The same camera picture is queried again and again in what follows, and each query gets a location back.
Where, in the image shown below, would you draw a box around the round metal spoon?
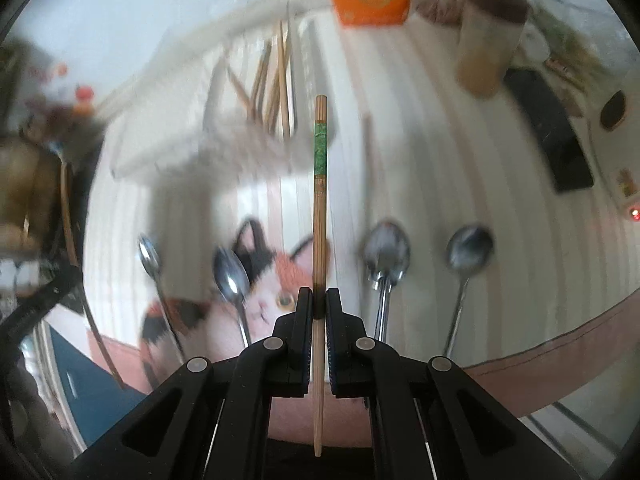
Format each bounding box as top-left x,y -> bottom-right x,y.
442,224 -> 496,357

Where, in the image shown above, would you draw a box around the green band wooden chopstick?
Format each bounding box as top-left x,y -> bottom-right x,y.
312,95 -> 330,458

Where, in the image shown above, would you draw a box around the orange cap bottle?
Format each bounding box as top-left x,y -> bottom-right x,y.
72,85 -> 97,116

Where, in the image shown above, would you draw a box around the stacked metal spoons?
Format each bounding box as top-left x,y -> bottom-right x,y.
362,220 -> 412,342

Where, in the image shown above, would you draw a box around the white utensil holder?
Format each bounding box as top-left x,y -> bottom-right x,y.
111,14 -> 335,182

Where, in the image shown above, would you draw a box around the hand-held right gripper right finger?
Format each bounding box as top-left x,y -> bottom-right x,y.
325,287 -> 572,480

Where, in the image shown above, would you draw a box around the striped cat print tablecloth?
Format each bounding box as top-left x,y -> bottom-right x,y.
82,0 -> 640,448

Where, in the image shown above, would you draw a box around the power strip with red light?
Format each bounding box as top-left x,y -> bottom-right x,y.
612,167 -> 640,223

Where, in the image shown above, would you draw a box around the black oval object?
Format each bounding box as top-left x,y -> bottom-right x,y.
599,90 -> 629,132

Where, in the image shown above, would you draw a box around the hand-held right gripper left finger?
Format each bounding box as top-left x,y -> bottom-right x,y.
70,286 -> 317,480

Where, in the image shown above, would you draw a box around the clear plastic drink cup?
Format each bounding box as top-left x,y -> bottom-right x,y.
456,0 -> 532,98

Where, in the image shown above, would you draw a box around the black smartphone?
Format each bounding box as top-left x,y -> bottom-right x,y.
503,66 -> 596,195

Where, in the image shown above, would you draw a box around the small metal spoon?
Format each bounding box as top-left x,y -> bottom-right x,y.
137,234 -> 185,361

